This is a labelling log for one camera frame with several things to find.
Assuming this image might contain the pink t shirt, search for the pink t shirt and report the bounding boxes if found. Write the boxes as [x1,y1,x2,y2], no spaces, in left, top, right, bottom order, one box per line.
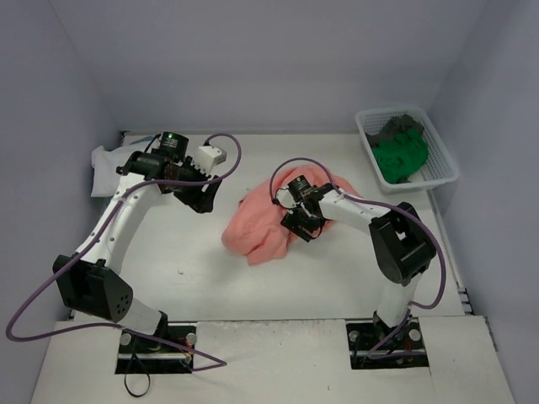
[221,164,360,265]

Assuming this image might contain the white t shirt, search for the white t shirt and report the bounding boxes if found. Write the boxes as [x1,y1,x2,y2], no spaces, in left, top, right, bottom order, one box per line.
[91,136,152,198]

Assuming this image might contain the white laundry basket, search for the white laundry basket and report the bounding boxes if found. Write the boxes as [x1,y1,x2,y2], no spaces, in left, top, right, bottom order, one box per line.
[355,104,459,194]

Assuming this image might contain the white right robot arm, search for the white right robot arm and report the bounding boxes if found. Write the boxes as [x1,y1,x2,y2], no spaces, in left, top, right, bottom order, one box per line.
[273,176,437,347]

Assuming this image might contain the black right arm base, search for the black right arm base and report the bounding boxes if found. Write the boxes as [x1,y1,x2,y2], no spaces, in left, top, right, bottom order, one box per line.
[345,317,430,370]

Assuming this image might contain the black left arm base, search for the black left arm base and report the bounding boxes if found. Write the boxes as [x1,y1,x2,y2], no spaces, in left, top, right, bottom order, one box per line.
[115,331,195,375]

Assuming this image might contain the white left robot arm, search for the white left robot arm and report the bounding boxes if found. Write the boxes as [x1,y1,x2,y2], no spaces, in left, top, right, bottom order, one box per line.
[53,132,227,354]

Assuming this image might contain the dark green basket t shirt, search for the dark green basket t shirt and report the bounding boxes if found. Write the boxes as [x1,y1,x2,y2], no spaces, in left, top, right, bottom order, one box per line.
[372,129,429,184]

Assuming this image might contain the dark grey basket t shirt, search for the dark grey basket t shirt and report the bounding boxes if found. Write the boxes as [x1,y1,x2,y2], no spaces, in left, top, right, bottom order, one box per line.
[366,114,424,148]

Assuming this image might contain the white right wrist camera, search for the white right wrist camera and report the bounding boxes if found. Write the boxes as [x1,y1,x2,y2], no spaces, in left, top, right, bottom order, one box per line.
[272,187,296,210]

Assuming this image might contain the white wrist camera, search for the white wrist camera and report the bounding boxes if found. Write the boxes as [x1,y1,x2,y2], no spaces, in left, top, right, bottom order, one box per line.
[272,187,296,210]
[193,145,227,175]

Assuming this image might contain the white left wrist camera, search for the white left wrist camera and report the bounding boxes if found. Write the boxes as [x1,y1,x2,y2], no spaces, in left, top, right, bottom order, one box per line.
[193,145,227,175]

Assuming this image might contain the black loop cable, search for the black loop cable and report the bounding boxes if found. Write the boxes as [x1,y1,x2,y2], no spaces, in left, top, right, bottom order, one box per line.
[123,353,152,399]

